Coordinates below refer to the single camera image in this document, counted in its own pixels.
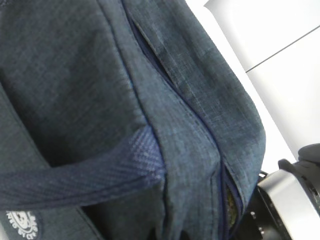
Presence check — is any dark blue fabric lunch bag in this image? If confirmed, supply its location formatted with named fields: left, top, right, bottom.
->
left=0, top=0, right=266, bottom=240

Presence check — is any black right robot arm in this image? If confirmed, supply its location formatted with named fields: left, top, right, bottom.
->
left=231, top=143, right=320, bottom=240

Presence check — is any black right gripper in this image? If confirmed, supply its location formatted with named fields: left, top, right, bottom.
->
left=234, top=189, right=291, bottom=240

